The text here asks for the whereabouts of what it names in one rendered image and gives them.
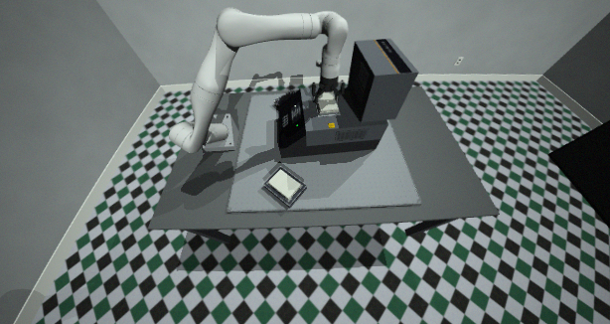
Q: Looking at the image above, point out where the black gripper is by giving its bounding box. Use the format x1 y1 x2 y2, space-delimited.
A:
312 74 345 104

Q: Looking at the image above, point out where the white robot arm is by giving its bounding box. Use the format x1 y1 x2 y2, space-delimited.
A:
169 8 348 153

